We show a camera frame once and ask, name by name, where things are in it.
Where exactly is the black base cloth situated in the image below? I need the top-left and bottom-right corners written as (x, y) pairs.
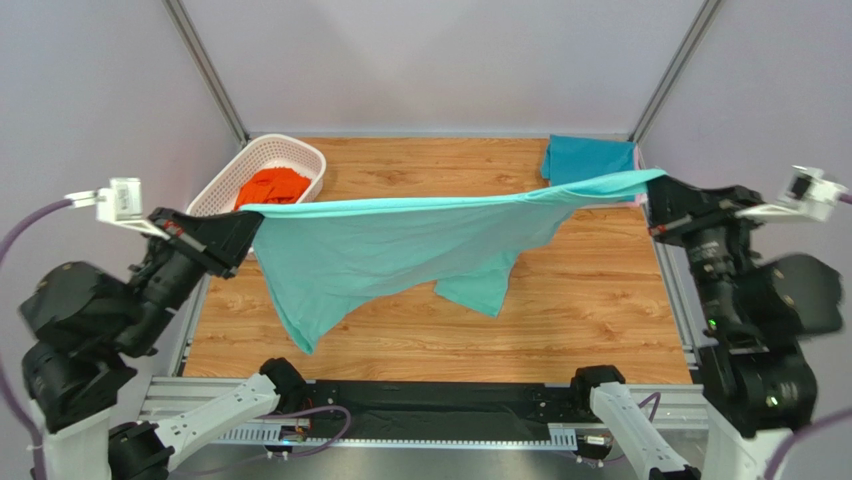
top-left (302, 380), bottom-right (590, 441)

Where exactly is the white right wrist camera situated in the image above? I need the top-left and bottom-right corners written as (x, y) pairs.
top-left (735, 166), bottom-right (851, 223)

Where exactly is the orange t shirt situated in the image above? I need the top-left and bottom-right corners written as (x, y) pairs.
top-left (234, 167), bottom-right (312, 211)

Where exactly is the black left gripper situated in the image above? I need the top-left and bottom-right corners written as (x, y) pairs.
top-left (120, 203), bottom-right (272, 350)

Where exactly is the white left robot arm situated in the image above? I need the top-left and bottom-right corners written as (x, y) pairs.
top-left (19, 208), bottom-right (306, 479)

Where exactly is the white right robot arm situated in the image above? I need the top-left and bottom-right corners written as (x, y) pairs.
top-left (571, 167), bottom-right (850, 479)

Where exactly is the mint green t shirt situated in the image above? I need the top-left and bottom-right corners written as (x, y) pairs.
top-left (248, 169), bottom-right (662, 354)

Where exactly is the aluminium corner post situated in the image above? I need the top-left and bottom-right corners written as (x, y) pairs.
top-left (629, 0), bottom-right (725, 144)
top-left (162, 0), bottom-right (250, 147)

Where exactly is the right aluminium corner post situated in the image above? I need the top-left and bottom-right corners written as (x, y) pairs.
top-left (629, 0), bottom-right (725, 144)

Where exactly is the white plastic laundry basket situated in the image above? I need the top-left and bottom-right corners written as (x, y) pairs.
top-left (186, 134), bottom-right (327, 217)

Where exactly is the folded teal t shirt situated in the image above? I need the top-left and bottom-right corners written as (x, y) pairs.
top-left (536, 135), bottom-right (638, 207)

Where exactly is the left aluminium corner post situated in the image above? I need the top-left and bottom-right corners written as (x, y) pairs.
top-left (162, 0), bottom-right (250, 147)

